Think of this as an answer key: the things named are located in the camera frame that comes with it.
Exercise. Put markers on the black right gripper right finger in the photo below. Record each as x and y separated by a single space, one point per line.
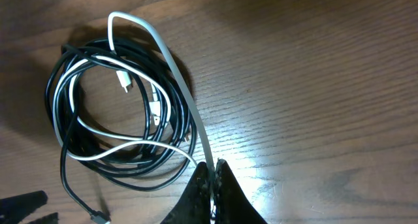
232 206

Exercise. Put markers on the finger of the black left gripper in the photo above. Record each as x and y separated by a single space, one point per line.
15 209
49 219

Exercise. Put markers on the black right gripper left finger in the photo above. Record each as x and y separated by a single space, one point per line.
193 206

